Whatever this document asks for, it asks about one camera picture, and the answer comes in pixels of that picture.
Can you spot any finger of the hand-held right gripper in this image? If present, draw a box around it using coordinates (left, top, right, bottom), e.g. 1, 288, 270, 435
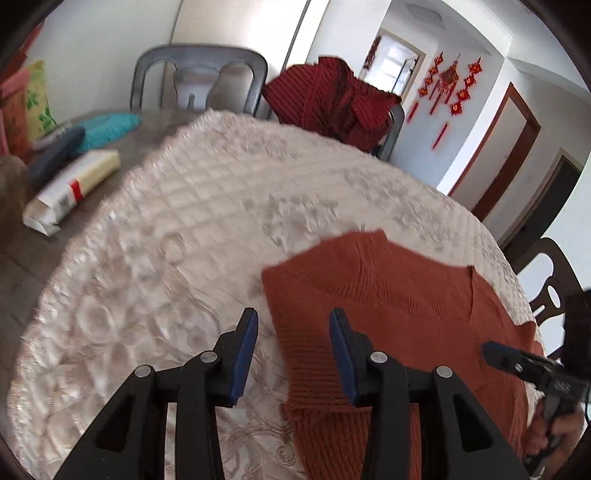
482, 342, 561, 388

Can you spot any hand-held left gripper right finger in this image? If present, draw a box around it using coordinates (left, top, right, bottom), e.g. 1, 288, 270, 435
329, 308, 532, 480

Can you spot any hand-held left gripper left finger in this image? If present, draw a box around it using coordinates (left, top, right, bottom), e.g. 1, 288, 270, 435
53, 308, 259, 480

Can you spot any orange knit sweater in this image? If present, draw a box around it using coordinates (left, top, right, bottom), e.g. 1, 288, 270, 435
261, 229, 544, 480

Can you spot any person's right hand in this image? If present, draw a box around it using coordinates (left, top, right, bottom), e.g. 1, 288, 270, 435
526, 401, 587, 462

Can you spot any brown wooden chair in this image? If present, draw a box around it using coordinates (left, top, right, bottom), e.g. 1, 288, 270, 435
516, 237, 583, 334

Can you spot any dark wooden door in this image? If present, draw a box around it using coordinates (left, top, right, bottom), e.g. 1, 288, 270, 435
500, 148, 585, 274

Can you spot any cream quilted floral blanket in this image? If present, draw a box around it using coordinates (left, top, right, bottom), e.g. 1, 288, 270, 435
7, 110, 539, 480

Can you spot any dark chair under red garment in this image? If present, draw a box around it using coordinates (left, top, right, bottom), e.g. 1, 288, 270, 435
376, 104, 406, 163

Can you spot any white paper packet red label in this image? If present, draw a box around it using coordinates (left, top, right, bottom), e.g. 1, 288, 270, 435
23, 148, 122, 237

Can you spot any dark red striped garment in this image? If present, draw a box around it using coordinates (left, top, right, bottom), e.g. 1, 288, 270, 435
262, 56, 403, 153

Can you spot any teal cloth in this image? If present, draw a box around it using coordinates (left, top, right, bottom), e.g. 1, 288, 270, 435
75, 113, 142, 156

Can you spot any dark blue-grey pouch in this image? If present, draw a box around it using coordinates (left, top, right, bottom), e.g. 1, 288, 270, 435
28, 127, 87, 188

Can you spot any red hanging doorway ornament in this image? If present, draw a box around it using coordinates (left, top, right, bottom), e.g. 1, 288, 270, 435
364, 36, 382, 71

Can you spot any grey plastic chair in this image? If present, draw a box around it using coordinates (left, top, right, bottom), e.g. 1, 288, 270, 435
130, 45, 269, 121

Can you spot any yellow floral cushion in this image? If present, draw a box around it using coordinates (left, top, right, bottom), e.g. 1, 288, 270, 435
25, 60, 59, 139

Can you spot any brown wooden door frame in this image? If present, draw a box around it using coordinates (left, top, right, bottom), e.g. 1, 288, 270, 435
449, 82, 542, 223

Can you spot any red knot wall decoration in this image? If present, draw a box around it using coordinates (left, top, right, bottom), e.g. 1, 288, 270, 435
406, 52, 484, 149

